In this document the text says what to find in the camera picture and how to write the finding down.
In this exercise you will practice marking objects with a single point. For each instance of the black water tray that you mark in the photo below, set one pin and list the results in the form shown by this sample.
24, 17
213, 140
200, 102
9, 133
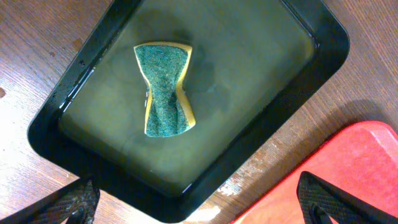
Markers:
253, 65

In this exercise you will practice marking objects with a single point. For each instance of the red plastic tray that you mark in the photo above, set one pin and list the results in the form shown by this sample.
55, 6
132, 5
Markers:
360, 159

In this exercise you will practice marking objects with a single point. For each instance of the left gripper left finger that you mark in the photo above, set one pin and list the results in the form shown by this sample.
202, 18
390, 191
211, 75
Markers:
74, 203

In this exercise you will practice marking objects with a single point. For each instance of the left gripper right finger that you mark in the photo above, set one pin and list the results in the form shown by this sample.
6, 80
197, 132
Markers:
322, 202

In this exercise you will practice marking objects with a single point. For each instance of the green yellow sponge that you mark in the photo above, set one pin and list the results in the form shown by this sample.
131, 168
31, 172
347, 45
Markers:
163, 66

